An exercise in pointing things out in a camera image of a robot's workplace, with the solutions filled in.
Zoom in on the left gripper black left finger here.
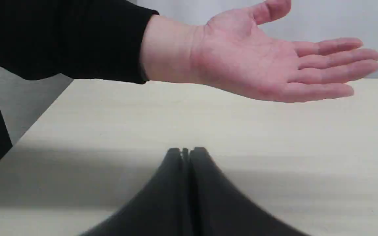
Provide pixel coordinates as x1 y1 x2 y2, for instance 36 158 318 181
83 148 188 236

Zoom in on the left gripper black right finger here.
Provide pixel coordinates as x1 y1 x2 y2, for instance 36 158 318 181
189 147 304 236

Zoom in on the black sleeved forearm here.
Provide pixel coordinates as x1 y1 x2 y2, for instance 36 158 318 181
0 0 204 160

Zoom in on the bare open human hand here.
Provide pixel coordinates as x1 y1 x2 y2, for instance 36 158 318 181
190 0 378 103

